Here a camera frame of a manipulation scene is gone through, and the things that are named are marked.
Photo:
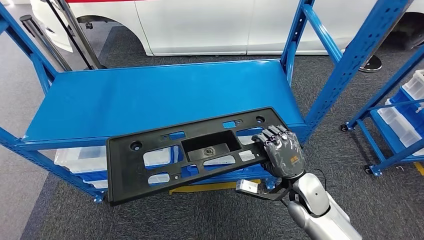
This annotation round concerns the white car body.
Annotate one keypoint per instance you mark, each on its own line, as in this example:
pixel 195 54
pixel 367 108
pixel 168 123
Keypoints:
pixel 198 26

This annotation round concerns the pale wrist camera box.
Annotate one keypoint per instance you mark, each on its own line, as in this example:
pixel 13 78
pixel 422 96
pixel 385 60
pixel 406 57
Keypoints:
pixel 246 187

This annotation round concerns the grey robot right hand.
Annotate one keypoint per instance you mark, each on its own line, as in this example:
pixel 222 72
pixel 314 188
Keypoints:
pixel 286 155

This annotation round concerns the black-topped stanchion post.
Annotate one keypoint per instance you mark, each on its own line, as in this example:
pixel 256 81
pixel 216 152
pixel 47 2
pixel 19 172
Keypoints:
pixel 43 40

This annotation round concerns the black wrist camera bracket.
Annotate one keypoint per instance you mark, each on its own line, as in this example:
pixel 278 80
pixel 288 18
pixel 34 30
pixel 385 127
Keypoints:
pixel 271 197

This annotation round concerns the blue metal shelf rack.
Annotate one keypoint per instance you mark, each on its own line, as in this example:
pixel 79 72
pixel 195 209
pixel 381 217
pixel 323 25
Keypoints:
pixel 149 92

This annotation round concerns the black plastic plate bracket part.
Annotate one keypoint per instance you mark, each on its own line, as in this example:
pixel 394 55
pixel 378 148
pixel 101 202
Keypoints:
pixel 132 179

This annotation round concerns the blue wheeled metal rack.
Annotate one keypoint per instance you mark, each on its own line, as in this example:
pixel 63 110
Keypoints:
pixel 381 94

